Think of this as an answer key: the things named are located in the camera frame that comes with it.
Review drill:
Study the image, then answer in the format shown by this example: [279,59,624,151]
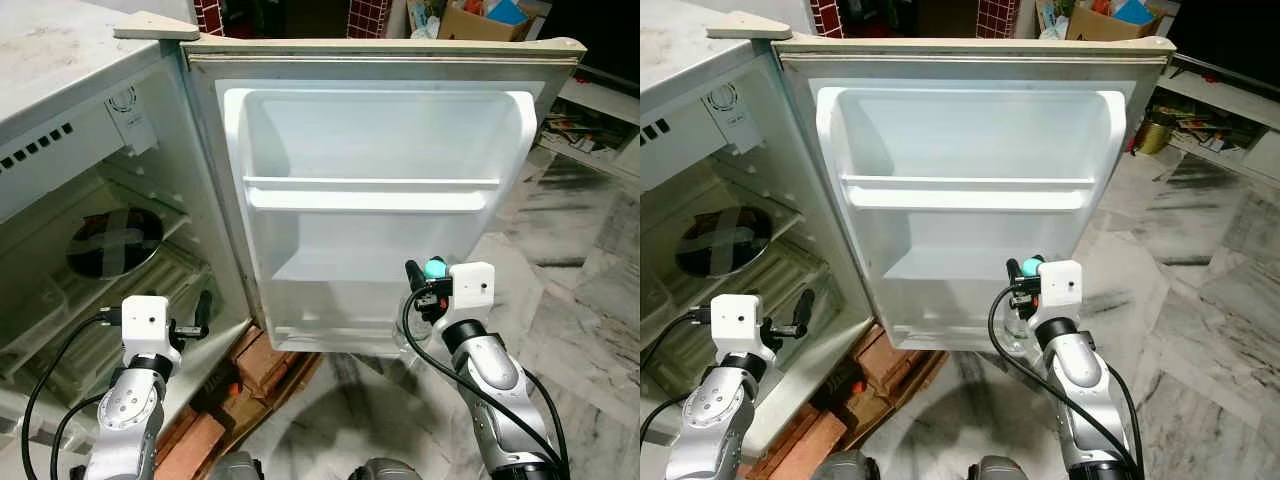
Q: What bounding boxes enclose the robot leg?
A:
[360,457,428,480]
[812,450,881,480]
[977,456,1046,480]
[208,451,265,480]

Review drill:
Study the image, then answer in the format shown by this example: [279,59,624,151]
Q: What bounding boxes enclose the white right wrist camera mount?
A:
[1040,259,1085,326]
[449,261,498,327]

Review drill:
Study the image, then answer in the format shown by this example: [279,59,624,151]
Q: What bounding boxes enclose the robot left leg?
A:
[812,450,881,480]
[208,451,265,480]

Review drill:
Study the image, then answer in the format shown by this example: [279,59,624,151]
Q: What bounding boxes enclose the black round disc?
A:
[676,207,773,278]
[65,206,165,279]

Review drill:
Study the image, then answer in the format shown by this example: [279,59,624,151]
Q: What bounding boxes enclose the red tiled pillar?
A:
[346,0,392,39]
[193,0,227,37]
[810,0,844,37]
[975,0,1021,39]

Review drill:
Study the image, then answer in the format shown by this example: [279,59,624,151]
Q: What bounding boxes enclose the blue packet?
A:
[484,0,531,27]
[1112,0,1159,27]

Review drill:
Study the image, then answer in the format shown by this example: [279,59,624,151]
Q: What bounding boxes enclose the robot right leg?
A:
[977,456,1046,480]
[360,457,428,480]

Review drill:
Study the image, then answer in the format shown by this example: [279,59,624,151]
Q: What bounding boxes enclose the white shelf unit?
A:
[1140,60,1280,186]
[535,70,641,186]

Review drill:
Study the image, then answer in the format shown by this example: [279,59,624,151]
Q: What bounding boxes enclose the yellow jar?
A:
[1134,108,1178,157]

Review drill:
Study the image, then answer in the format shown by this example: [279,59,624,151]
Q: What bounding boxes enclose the white door shelf rail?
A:
[840,175,1098,212]

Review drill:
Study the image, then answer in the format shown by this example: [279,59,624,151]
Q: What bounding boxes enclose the clear bottle teal cap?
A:
[1000,255,1047,359]
[403,256,453,363]

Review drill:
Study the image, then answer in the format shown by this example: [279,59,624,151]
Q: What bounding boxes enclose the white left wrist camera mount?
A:
[121,295,184,373]
[711,294,771,371]

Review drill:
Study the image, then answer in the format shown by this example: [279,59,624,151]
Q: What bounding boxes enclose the brown cardboard box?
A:
[1065,0,1169,43]
[438,0,553,43]

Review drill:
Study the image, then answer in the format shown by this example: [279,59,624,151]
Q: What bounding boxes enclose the orange brick stack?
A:
[150,322,323,480]
[745,322,951,480]

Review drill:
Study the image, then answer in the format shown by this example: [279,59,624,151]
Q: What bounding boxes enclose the white thermostat dial panel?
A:
[105,84,158,157]
[700,84,753,156]

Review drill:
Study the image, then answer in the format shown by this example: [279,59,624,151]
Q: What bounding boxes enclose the grey fridge door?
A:
[770,35,1178,353]
[180,35,589,358]

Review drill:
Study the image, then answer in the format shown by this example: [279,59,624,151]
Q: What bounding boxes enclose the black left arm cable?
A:
[640,308,714,451]
[18,310,125,480]

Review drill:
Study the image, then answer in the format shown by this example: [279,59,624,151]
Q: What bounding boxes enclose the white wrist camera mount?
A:
[711,294,771,371]
[449,261,498,327]
[1040,259,1085,326]
[121,295,184,373]

